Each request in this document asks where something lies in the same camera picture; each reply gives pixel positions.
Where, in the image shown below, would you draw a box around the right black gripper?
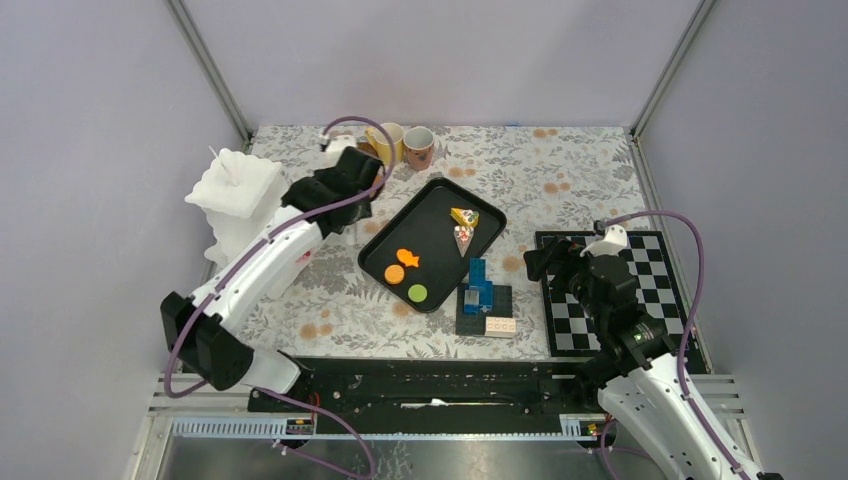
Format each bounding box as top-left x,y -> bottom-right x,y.
521,234 -> 606,325

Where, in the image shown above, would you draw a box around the silver tongs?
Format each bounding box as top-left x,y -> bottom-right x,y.
345,224 -> 358,246

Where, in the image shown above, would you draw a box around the white strawberry cake slice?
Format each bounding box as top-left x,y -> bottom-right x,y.
454,225 -> 475,257

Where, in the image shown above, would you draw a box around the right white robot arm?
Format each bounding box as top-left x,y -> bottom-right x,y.
523,240 -> 774,479

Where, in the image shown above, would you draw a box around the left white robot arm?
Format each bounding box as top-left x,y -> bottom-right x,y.
160,145 -> 388,411

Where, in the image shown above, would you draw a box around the yellow mug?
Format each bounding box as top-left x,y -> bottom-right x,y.
365,122 -> 404,166

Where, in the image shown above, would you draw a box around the pink patterned mug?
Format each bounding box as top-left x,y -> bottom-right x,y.
403,126 -> 435,171

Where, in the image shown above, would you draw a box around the blue lego block stack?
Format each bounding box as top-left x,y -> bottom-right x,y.
462,258 -> 494,315

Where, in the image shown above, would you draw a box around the orange fish biscuit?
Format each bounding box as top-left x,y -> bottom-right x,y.
396,248 -> 420,268

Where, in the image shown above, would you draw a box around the beige lego brick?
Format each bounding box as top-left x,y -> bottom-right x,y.
484,316 -> 517,338

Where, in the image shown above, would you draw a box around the black white checkerboard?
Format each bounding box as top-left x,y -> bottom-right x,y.
540,230 -> 687,357

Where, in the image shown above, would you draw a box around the black serving tray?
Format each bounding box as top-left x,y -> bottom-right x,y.
358,178 -> 507,313

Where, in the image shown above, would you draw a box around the yellow cake slice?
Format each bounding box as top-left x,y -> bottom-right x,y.
450,208 -> 480,228

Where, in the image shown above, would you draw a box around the orange round biscuit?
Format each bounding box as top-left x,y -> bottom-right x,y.
384,264 -> 405,285

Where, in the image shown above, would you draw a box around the black lego baseplate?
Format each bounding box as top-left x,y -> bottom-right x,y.
455,283 -> 513,337

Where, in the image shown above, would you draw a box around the white tiered dessert stand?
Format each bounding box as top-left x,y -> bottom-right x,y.
185,148 -> 288,268

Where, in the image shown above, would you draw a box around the green round cookie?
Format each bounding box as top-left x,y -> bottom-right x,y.
407,284 -> 428,303

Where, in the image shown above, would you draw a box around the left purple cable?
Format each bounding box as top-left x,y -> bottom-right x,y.
162,116 -> 397,400

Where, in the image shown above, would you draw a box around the purple cable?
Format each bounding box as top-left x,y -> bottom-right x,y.
599,209 -> 753,480
162,116 -> 397,400

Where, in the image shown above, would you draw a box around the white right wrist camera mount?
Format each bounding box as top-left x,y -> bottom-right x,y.
580,225 -> 629,257

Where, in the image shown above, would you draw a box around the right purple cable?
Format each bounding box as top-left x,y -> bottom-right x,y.
599,209 -> 753,480

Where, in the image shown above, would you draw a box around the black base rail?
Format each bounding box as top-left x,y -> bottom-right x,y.
288,358 -> 604,436

